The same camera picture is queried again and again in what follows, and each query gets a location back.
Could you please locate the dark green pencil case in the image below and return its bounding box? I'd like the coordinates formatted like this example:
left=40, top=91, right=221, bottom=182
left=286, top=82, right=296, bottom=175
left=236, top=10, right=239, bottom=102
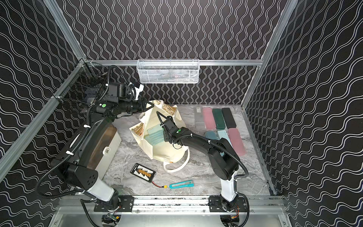
left=212, top=108, right=226, bottom=130

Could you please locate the white wire mesh basket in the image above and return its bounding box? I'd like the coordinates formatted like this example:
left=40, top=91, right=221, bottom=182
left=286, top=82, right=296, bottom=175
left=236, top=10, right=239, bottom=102
left=136, top=59, right=200, bottom=84

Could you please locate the light blue pencil case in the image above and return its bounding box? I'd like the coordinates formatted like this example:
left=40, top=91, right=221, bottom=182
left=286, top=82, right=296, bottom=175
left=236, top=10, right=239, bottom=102
left=217, top=130, right=232, bottom=146

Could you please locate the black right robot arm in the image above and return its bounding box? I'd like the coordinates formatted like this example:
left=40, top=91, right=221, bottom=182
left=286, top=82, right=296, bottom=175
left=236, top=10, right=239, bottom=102
left=165, top=127, right=249, bottom=211

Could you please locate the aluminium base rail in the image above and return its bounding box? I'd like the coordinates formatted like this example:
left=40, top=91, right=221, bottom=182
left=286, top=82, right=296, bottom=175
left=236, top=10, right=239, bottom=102
left=57, top=196, right=285, bottom=215

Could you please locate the teal utility knife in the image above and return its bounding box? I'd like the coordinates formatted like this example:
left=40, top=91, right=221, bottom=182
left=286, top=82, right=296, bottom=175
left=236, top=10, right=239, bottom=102
left=169, top=180, right=194, bottom=189

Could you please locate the teal pencil case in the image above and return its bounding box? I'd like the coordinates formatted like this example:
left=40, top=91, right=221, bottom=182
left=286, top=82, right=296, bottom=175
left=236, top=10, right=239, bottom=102
left=204, top=131, right=220, bottom=141

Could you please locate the translucent green pencil case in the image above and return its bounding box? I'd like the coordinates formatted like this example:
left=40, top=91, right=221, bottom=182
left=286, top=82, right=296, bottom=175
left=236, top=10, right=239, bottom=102
left=144, top=125, right=164, bottom=146

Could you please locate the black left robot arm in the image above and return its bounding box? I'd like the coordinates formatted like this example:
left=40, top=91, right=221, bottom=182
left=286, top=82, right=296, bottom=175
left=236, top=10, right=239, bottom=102
left=35, top=98, right=154, bottom=199

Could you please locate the translucent grey pencil case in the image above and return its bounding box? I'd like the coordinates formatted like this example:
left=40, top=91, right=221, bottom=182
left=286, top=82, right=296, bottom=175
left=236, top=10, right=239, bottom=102
left=194, top=107, right=205, bottom=130

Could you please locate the cream canvas tote bag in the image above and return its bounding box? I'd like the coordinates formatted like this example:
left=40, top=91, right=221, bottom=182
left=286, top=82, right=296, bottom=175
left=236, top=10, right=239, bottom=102
left=130, top=100, right=190, bottom=173

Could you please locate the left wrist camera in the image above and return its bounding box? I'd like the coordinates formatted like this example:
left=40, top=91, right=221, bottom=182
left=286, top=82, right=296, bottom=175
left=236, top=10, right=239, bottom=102
left=106, top=82, right=144, bottom=103

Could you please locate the brown storage box white handle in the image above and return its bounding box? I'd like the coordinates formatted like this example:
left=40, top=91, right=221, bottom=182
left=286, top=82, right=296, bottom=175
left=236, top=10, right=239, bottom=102
left=53, top=123, right=123, bottom=178

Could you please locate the black battery pack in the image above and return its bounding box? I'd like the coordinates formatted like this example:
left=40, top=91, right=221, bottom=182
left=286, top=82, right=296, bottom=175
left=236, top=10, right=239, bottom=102
left=130, top=163, right=156, bottom=183

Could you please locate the black pencil case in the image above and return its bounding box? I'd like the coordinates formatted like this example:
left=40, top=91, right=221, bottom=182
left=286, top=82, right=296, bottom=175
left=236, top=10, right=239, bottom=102
left=222, top=108, right=237, bottom=129

